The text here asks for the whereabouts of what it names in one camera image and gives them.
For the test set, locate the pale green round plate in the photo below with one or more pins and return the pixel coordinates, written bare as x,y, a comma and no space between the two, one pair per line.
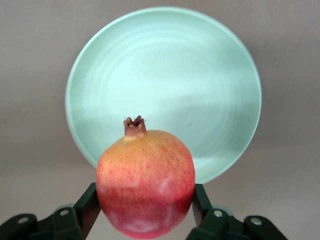
162,75

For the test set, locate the red yellow pomegranate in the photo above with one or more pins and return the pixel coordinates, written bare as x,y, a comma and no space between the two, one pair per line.
145,180

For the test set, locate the brown table cover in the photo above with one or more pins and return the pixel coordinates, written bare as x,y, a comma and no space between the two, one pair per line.
32,75

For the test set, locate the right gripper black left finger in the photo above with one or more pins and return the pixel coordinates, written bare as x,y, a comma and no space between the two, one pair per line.
62,225

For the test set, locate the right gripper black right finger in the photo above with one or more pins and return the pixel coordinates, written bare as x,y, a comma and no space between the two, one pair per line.
217,225

